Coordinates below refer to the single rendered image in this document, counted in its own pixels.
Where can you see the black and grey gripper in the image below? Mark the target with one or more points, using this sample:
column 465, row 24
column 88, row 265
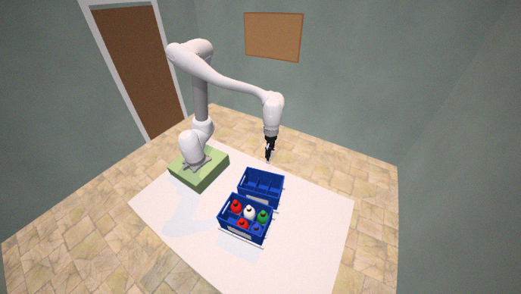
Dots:
column 270, row 148

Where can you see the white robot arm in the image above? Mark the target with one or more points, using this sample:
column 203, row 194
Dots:
column 191, row 144

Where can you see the blue crate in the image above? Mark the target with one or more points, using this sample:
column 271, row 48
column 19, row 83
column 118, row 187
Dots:
column 228, row 219
column 262, row 179

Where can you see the white bottle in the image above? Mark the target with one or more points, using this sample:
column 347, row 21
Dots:
column 249, row 213

